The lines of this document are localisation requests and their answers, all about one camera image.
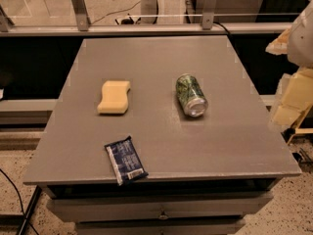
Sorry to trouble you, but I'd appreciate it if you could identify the green soda can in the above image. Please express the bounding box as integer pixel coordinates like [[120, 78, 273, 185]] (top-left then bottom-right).
[[176, 73, 208, 118]]

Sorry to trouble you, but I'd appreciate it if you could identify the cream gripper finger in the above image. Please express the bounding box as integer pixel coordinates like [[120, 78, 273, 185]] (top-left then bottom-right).
[[265, 28, 291, 55], [270, 68, 313, 126]]

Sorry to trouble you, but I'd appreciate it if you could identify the yellow sponge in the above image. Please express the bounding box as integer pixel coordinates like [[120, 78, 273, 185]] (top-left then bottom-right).
[[97, 80, 130, 114]]

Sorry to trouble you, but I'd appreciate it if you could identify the black floor cable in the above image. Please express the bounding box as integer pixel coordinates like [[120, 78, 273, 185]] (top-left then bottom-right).
[[0, 168, 41, 235]]

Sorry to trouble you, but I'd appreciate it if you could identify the grey drawer cabinet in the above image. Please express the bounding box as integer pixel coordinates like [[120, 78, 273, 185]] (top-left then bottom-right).
[[24, 36, 300, 235]]

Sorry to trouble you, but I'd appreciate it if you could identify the yellow stand frame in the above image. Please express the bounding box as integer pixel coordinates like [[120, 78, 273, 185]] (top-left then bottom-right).
[[287, 105, 313, 144]]

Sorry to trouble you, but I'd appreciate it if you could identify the blue snack wrapper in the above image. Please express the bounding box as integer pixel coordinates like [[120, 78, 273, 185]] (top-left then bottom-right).
[[105, 136, 149, 186]]

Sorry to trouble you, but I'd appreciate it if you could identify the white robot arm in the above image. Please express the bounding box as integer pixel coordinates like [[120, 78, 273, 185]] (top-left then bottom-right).
[[265, 1, 313, 127]]

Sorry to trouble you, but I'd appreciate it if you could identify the metal rail with glass barrier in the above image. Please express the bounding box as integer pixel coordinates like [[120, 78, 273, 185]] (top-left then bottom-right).
[[0, 0, 311, 37]]

